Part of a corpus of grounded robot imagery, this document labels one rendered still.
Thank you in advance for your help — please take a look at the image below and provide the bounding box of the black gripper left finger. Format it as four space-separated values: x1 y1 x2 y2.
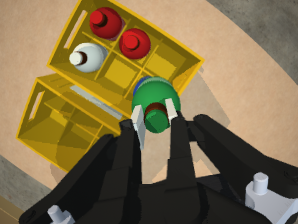
18 105 146 224

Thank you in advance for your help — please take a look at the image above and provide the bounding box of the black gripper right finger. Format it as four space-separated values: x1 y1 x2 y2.
163 98 298 224

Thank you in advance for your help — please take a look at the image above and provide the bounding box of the yellow divided crate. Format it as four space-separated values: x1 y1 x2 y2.
15 73 130 173
46 0 205 118

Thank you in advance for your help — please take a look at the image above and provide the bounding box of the white bottle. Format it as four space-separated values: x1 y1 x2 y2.
69 43 109 73

